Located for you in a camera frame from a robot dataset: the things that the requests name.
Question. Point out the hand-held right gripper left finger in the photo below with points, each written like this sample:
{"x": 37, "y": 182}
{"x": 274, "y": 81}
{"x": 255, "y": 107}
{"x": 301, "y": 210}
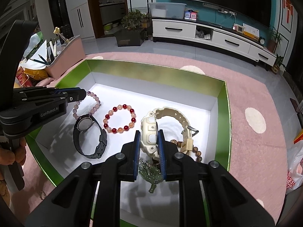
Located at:
{"x": 136, "y": 151}

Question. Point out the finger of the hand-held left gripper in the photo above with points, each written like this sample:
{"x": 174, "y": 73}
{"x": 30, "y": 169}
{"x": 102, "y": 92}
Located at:
{"x": 73, "y": 98}
{"x": 68, "y": 90}

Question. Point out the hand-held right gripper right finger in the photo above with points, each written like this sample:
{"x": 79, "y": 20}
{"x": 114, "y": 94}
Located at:
{"x": 162, "y": 153}

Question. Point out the cream wrist watch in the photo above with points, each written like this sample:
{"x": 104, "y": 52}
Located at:
{"x": 149, "y": 127}

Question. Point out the black wrist watch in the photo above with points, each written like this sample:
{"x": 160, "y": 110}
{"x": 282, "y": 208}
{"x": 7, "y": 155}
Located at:
{"x": 82, "y": 124}

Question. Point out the green cardboard box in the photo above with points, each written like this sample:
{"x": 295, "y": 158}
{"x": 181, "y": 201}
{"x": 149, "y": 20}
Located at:
{"x": 223, "y": 123}

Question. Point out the person's left hand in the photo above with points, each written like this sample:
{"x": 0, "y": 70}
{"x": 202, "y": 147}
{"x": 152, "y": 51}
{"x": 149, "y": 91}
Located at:
{"x": 8, "y": 153}

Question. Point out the pink desk organizer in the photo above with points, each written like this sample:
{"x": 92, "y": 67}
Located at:
{"x": 68, "y": 59}

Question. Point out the yellow snack bag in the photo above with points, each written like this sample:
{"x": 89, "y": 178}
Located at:
{"x": 35, "y": 73}

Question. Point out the bunch of pens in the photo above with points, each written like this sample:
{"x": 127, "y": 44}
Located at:
{"x": 54, "y": 49}

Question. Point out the white green paper bag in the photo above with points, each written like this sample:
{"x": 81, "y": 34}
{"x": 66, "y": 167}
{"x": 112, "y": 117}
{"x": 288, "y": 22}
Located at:
{"x": 35, "y": 45}

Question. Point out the cream flower stick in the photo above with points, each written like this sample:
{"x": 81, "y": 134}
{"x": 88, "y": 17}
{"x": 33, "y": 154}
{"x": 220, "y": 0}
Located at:
{"x": 56, "y": 30}

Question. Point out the white wardrobe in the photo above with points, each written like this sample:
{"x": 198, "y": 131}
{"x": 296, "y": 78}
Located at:
{"x": 80, "y": 16}

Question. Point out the large dark planter with plant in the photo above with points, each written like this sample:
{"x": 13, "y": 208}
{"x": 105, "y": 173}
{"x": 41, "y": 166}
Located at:
{"x": 130, "y": 37}

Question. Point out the pink polka dot tablecloth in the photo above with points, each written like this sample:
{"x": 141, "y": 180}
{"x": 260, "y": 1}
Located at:
{"x": 255, "y": 158}

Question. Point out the clear plastic storage bin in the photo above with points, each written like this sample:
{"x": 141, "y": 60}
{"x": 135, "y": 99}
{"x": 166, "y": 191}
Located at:
{"x": 165, "y": 10}

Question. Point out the white tv cabinet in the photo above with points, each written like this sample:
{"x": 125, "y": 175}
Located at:
{"x": 227, "y": 42}

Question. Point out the white red plastic bag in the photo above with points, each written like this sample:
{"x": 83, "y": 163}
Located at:
{"x": 294, "y": 170}

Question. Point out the small potted floor plant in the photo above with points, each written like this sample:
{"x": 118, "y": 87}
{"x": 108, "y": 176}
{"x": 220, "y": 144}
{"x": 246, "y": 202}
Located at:
{"x": 278, "y": 66}

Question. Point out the pink framed small clock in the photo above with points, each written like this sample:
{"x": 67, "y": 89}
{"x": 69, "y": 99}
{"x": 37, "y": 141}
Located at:
{"x": 238, "y": 28}

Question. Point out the black alarm clock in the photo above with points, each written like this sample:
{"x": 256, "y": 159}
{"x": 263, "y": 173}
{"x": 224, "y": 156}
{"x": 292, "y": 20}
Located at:
{"x": 261, "y": 41}

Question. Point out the white orange card stand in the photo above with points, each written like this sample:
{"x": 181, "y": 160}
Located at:
{"x": 251, "y": 32}

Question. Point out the white power strip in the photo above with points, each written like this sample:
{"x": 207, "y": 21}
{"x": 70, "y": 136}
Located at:
{"x": 227, "y": 11}

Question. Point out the potted plant in brown pot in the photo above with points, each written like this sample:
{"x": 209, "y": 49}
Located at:
{"x": 273, "y": 43}

